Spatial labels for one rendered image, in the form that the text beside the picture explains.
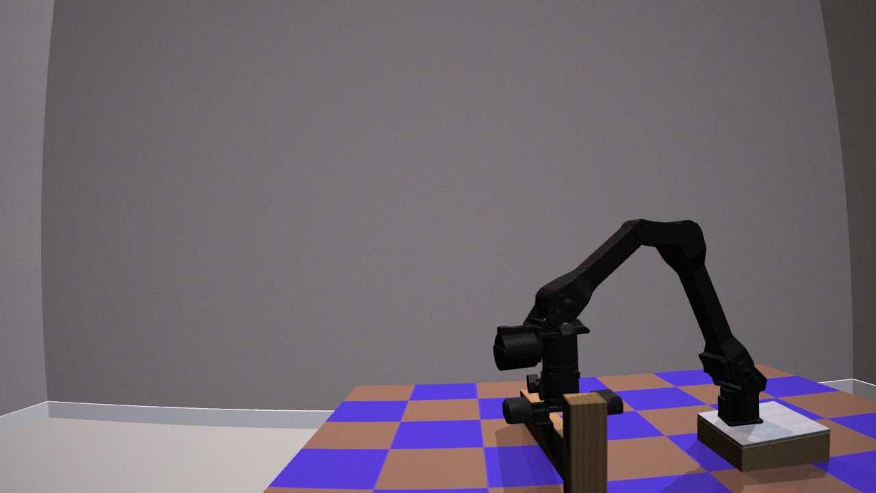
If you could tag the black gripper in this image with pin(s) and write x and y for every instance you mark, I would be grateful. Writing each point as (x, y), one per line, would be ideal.
(557, 381)

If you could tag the brown wooden post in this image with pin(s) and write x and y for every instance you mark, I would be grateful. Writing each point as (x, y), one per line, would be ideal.
(585, 443)

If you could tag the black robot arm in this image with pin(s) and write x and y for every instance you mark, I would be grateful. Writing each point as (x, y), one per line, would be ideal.
(682, 246)

